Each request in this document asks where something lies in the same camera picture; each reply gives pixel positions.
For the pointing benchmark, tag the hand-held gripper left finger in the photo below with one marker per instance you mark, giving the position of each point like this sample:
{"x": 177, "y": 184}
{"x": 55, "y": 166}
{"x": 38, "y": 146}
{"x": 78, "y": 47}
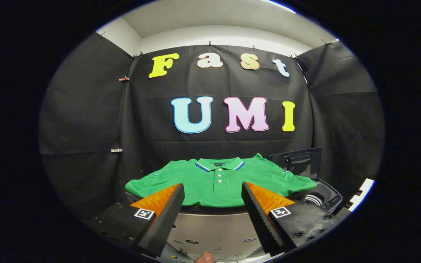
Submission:
{"x": 165, "y": 219}

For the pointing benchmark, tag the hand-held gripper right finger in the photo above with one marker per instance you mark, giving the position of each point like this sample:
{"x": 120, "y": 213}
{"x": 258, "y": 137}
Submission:
{"x": 261, "y": 219}

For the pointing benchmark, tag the green polo shirt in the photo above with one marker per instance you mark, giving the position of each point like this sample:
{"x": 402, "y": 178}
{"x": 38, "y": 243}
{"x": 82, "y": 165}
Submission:
{"x": 214, "y": 179}

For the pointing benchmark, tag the grey washing machine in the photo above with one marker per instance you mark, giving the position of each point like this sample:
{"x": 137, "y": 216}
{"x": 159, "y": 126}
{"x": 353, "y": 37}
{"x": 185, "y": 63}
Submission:
{"x": 323, "y": 199}

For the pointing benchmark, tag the dark washing machine lid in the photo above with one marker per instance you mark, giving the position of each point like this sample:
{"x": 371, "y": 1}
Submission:
{"x": 298, "y": 164}

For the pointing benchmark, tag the silver clip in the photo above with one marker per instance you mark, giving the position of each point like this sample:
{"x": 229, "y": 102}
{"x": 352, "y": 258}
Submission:
{"x": 116, "y": 150}

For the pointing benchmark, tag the white panel with black marks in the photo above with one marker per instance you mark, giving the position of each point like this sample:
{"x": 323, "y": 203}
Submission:
{"x": 364, "y": 191}

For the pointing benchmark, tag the black backdrop cloth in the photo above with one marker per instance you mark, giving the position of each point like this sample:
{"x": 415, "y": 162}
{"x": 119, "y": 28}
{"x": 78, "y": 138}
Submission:
{"x": 86, "y": 109}

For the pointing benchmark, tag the orange clip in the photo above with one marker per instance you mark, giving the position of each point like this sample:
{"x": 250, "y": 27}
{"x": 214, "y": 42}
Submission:
{"x": 124, "y": 78}

